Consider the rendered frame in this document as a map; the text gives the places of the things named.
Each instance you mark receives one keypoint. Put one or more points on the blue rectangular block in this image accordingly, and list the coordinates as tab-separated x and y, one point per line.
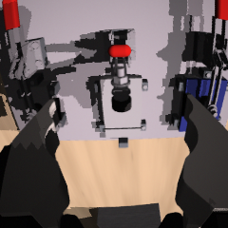
199	87

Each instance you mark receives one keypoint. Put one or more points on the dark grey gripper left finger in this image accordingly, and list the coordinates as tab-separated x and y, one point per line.
33	190

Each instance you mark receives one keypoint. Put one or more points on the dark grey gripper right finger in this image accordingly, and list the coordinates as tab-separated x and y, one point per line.
202	189

